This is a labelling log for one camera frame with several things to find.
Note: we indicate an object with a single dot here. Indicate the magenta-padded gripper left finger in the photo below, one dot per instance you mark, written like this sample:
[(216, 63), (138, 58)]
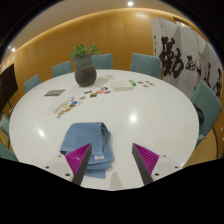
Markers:
[(78, 157)]

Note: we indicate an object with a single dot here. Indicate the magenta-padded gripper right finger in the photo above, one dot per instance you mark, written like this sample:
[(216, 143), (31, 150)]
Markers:
[(145, 158)]

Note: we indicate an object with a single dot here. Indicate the blue towel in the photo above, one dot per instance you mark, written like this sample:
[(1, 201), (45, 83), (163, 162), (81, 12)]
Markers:
[(83, 136)]

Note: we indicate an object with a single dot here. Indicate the black bag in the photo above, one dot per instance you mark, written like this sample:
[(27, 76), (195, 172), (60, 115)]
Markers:
[(201, 118)]

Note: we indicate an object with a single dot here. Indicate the dark grey flat panel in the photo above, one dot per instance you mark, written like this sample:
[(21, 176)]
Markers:
[(55, 92)]

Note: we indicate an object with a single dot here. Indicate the white flat box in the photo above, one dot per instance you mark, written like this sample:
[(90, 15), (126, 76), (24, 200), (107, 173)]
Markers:
[(121, 86)]

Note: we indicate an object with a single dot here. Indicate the small green item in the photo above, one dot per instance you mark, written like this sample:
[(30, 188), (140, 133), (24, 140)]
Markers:
[(132, 82)]

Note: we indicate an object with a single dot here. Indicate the potted plant in grey pot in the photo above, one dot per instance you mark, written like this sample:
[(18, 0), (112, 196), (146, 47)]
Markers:
[(85, 73)]

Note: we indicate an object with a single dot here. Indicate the teal chairs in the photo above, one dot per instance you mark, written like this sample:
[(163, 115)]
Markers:
[(145, 63)]

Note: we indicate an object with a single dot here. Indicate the white calligraphy folding screen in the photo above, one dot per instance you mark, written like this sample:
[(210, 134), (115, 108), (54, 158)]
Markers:
[(186, 40)]

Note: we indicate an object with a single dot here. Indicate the ceiling lights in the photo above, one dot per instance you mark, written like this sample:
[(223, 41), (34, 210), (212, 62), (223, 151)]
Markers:
[(130, 3)]

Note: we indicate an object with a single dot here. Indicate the black wall screen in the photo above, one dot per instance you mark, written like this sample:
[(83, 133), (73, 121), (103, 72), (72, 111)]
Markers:
[(8, 86)]

